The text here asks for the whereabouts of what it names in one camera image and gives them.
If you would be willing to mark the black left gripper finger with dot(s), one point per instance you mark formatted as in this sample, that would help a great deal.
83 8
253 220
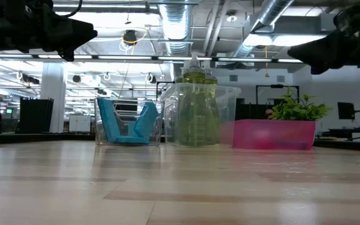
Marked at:
77 34

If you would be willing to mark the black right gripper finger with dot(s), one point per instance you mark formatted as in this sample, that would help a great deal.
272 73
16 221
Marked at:
317 51

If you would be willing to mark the green soap pump bottle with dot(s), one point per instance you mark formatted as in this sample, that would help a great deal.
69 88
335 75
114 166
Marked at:
212 109
195 103

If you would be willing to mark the white linear ceiling lamp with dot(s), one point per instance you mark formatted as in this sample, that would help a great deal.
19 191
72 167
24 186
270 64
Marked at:
120 57

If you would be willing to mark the small green potted plant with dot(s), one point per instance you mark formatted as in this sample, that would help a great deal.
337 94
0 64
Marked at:
292 111

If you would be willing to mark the black monitor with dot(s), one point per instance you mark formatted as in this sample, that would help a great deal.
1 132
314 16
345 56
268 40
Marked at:
346 111

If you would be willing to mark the black desk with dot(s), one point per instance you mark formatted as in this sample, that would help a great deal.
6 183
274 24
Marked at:
348 132

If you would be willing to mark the black partition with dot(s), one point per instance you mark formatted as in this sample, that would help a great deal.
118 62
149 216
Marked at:
36 115

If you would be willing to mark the white cabinet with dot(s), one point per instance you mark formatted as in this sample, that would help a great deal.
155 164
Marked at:
80 123

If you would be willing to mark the small clear plastic bin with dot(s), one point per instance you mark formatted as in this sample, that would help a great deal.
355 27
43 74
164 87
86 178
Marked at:
127 112

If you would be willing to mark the red plastic tray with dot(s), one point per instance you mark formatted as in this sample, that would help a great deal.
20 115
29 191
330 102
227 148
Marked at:
273 136

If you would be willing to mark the large clear plastic bin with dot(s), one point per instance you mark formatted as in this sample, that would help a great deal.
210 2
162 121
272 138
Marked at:
230 109

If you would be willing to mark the black gantry frame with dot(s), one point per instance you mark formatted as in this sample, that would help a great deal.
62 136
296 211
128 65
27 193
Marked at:
164 82
277 86

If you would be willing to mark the silver ventilation duct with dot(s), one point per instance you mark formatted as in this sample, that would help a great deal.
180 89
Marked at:
261 22
177 25

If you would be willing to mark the black aluminium table frame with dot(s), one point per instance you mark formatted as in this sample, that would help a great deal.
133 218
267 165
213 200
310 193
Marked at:
42 138

